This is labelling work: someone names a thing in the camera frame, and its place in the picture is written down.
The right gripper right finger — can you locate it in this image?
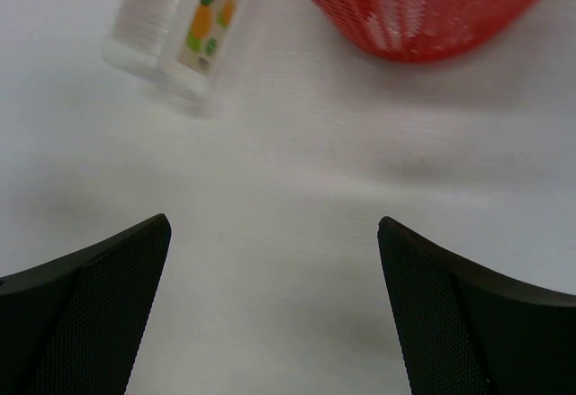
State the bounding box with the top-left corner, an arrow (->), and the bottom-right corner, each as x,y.
378,217 -> 575,394

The tall clear fruit-label bottle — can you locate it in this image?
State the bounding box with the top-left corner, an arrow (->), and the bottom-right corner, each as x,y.
103,0 -> 242,116

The red mesh plastic bin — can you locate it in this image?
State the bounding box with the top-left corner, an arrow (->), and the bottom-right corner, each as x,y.
254,0 -> 566,64

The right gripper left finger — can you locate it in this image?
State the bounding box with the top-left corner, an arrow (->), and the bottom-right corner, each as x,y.
1,214 -> 171,395

